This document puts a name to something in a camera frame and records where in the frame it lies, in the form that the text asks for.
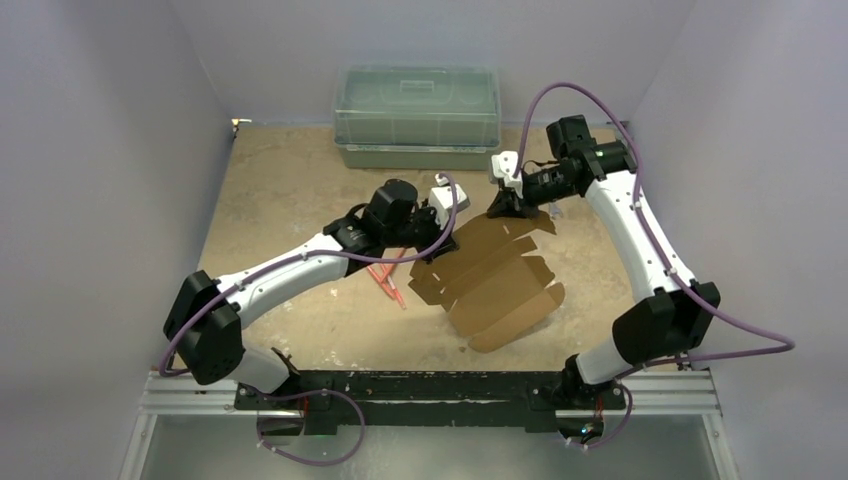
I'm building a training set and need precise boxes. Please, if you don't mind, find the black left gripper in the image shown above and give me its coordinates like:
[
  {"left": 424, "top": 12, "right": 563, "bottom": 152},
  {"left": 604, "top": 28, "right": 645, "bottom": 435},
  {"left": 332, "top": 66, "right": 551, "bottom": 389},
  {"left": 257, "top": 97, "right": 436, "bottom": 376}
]
[{"left": 383, "top": 199, "right": 460, "bottom": 265}]

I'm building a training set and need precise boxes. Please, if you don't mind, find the brown cardboard box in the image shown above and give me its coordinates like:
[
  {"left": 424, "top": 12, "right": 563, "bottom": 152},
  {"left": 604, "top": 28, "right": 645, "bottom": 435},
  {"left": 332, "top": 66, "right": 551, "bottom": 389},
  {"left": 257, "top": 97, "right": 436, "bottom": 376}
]
[{"left": 408, "top": 213, "right": 566, "bottom": 353}]

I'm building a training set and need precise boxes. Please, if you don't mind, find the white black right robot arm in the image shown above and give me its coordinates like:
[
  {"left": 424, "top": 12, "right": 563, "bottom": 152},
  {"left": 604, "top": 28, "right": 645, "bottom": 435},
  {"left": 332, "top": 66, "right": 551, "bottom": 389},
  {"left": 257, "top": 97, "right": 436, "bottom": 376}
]
[{"left": 486, "top": 115, "right": 721, "bottom": 407}]

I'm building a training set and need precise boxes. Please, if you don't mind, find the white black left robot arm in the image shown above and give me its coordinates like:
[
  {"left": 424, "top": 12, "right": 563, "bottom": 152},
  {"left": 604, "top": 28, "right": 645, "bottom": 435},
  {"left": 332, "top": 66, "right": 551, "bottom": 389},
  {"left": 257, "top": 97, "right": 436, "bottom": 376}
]
[{"left": 158, "top": 173, "right": 470, "bottom": 409}]

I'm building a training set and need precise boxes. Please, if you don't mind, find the red pen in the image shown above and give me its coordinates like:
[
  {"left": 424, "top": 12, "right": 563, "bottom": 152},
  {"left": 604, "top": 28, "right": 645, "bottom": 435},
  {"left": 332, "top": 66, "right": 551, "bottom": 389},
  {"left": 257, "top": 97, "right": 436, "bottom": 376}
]
[
  {"left": 367, "top": 264, "right": 407, "bottom": 310},
  {"left": 378, "top": 264, "right": 406, "bottom": 309},
  {"left": 391, "top": 248, "right": 407, "bottom": 266}
]

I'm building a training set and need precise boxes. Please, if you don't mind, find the silver open-end wrench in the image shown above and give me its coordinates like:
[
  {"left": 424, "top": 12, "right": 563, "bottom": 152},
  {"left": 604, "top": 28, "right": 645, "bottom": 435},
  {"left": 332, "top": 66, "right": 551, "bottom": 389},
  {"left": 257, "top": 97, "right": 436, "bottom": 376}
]
[{"left": 548, "top": 203, "right": 563, "bottom": 219}]

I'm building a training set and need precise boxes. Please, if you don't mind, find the green clear-lid plastic toolbox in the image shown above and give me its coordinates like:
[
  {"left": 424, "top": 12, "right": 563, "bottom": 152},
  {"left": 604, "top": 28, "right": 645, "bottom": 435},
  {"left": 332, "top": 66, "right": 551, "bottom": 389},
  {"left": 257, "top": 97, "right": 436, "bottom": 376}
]
[{"left": 332, "top": 64, "right": 501, "bottom": 171}]

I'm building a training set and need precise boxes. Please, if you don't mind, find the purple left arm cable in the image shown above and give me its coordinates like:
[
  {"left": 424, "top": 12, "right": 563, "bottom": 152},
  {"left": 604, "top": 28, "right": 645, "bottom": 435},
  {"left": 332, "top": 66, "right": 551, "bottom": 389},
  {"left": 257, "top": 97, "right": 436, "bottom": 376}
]
[{"left": 157, "top": 173, "right": 460, "bottom": 379}]

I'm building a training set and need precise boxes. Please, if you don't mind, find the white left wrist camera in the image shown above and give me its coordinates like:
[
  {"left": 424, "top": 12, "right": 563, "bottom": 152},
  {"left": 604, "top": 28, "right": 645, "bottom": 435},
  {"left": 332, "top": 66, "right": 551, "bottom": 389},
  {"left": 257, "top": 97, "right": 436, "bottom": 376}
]
[{"left": 427, "top": 173, "right": 471, "bottom": 216}]

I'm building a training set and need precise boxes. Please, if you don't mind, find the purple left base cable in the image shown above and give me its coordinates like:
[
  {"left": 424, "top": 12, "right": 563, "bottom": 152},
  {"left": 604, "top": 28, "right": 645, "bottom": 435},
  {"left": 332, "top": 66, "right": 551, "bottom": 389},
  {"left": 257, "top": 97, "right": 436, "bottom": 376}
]
[{"left": 255, "top": 388, "right": 368, "bottom": 468}]

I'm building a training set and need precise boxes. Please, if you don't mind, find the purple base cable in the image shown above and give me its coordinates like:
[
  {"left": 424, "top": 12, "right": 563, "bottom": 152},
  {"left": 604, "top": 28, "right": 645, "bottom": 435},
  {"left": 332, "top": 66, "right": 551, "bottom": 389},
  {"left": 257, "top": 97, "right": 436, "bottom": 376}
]
[
  {"left": 564, "top": 387, "right": 635, "bottom": 452},
  {"left": 255, "top": 388, "right": 368, "bottom": 468}
]

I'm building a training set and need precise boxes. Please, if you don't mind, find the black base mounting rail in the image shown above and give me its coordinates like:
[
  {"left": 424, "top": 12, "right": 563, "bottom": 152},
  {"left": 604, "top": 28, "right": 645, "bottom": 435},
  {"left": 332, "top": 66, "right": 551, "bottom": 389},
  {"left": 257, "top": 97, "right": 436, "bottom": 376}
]
[{"left": 234, "top": 370, "right": 627, "bottom": 436}]

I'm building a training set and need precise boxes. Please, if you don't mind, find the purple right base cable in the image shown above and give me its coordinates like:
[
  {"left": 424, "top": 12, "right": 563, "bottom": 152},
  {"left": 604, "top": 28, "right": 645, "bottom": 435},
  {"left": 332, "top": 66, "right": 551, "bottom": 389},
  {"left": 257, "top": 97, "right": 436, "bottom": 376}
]
[{"left": 564, "top": 387, "right": 635, "bottom": 452}]

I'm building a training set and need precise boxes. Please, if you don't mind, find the aluminium frame extrusion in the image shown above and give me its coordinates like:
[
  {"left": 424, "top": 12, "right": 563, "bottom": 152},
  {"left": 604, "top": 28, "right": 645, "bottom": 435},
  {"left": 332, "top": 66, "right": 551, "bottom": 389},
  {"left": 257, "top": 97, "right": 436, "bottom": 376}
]
[{"left": 137, "top": 369, "right": 723, "bottom": 420}]

